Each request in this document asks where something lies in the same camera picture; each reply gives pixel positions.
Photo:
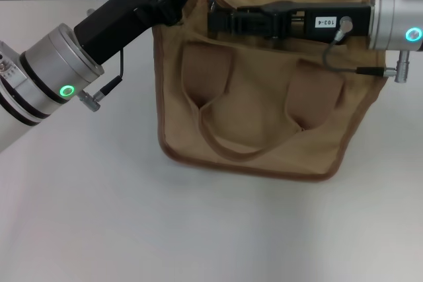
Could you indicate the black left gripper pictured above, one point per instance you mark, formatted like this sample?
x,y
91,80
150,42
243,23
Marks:
x,y
132,11

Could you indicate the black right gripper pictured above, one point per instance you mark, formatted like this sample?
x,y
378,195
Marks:
x,y
357,21

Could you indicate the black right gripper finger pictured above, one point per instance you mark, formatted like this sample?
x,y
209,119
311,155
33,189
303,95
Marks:
x,y
251,24

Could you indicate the silver metal zipper pull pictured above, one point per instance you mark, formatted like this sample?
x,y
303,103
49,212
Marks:
x,y
212,1

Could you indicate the khaki canvas food bag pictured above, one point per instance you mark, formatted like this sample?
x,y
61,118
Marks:
x,y
257,103

